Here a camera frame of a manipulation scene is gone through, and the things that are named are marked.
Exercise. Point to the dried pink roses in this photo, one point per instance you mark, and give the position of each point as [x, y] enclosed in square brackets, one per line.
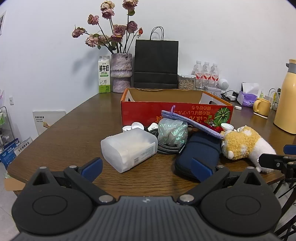
[119, 30]

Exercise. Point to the black metal frame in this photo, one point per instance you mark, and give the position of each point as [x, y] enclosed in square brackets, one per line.
[290, 228]

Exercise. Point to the iridescent plastic bag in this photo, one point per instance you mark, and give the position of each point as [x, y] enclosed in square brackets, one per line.
[172, 132]

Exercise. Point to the white round speaker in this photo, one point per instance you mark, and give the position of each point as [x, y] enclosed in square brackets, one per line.
[223, 84]

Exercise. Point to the white bottle cap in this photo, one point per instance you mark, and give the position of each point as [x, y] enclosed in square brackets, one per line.
[137, 125]
[126, 129]
[237, 107]
[226, 126]

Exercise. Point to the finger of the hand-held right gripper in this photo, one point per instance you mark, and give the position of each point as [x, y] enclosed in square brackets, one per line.
[268, 160]
[290, 149]

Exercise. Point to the white charger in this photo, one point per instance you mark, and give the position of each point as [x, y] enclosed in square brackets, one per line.
[153, 126]

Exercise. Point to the white and green milk carton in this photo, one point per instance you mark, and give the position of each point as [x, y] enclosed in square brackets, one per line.
[104, 76]

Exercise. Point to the black paper bag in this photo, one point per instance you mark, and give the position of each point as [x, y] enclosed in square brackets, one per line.
[156, 60]

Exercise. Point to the yellow and white plush toy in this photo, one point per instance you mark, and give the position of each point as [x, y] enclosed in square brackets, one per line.
[242, 141]

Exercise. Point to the purple ceramic vase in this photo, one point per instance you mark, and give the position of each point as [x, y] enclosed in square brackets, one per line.
[121, 69]

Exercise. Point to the white patterned box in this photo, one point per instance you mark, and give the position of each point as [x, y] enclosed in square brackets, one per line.
[214, 92]

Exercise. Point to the purple tissue box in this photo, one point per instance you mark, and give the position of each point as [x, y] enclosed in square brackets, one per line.
[246, 98]

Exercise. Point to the clear seed container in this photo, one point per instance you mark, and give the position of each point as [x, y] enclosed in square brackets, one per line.
[186, 83]

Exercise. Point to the translucent plastic container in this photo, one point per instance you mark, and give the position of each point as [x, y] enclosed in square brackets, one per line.
[129, 148]

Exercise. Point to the yellow mug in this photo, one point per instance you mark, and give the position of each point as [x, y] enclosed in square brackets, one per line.
[262, 106]

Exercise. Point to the red cardboard box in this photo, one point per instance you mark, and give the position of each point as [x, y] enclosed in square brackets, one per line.
[138, 113]

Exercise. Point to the small green bottle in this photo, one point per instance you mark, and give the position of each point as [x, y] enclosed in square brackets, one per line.
[261, 94]

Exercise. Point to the purple knitted cloth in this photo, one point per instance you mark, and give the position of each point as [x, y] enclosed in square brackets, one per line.
[198, 126]

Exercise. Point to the white signboard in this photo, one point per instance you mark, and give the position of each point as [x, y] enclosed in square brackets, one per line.
[48, 120]

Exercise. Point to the navy blue pouch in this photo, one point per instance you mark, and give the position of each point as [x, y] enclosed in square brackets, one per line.
[201, 148]

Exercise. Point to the brown cardboard piece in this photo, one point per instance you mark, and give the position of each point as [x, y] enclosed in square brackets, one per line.
[12, 184]

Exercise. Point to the white wall socket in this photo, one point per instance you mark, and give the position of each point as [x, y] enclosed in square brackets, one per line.
[11, 100]

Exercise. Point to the white power strip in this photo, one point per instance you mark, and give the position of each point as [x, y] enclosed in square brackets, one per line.
[230, 96]

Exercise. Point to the yellow thermos jug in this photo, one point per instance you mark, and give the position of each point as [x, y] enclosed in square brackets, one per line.
[286, 104]

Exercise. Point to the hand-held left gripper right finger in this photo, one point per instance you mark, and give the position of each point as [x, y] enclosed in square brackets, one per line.
[201, 170]

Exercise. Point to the wooden desk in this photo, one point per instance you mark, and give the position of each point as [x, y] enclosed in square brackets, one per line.
[143, 183]

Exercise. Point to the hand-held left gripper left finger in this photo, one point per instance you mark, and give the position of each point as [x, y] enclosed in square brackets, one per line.
[92, 169]

